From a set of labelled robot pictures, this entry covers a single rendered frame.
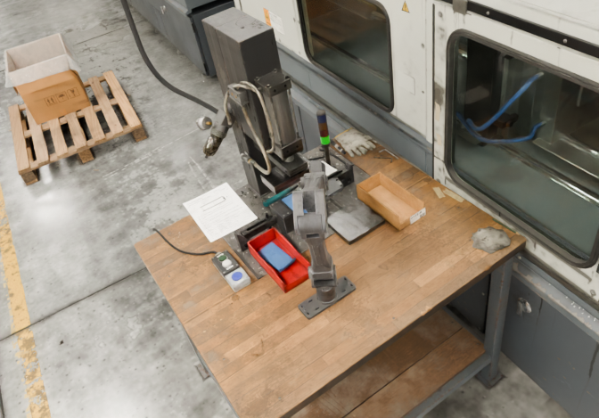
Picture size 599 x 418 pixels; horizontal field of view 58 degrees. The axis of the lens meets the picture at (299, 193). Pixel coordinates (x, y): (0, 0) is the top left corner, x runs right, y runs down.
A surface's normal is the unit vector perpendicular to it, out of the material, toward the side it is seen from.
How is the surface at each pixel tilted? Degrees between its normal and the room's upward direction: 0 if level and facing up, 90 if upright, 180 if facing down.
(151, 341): 0
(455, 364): 0
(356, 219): 0
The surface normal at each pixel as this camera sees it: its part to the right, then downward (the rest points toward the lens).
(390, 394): -0.15, -0.75
